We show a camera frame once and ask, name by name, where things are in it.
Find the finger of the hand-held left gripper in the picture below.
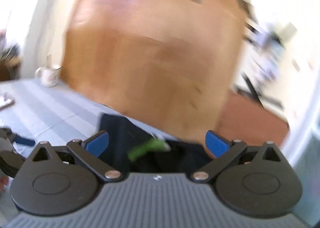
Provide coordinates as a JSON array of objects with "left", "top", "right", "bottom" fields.
[
  {"left": 0, "top": 128, "right": 35, "bottom": 146},
  {"left": 0, "top": 150, "right": 27, "bottom": 178}
]

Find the small flat object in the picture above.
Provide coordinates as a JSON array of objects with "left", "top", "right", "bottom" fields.
[{"left": 0, "top": 94, "right": 15, "bottom": 111}]

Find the long black tape strip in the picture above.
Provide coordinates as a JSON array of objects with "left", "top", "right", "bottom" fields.
[{"left": 235, "top": 87, "right": 284, "bottom": 109}]

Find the brown mat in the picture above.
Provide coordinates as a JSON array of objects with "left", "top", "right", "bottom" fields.
[{"left": 217, "top": 91, "right": 290, "bottom": 153}]

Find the short black tape strip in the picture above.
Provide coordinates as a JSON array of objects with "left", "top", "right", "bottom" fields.
[{"left": 240, "top": 72, "right": 266, "bottom": 108}]

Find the green knitted sweater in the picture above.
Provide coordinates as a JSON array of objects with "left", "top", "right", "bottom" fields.
[{"left": 128, "top": 138, "right": 172, "bottom": 161}]

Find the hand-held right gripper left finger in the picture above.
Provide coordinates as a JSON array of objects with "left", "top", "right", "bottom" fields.
[{"left": 24, "top": 130, "right": 124, "bottom": 183}]

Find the white printed mug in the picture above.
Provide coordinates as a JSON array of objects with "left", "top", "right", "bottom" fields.
[{"left": 35, "top": 55, "right": 62, "bottom": 88}]

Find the wood pattern vinyl sheet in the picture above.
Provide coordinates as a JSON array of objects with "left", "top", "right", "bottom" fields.
[{"left": 61, "top": 0, "right": 247, "bottom": 143}]

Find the grey striped sheet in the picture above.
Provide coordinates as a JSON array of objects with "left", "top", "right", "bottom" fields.
[{"left": 0, "top": 78, "right": 180, "bottom": 221}]

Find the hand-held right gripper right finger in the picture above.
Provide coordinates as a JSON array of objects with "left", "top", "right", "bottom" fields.
[{"left": 192, "top": 130, "right": 288, "bottom": 183}]

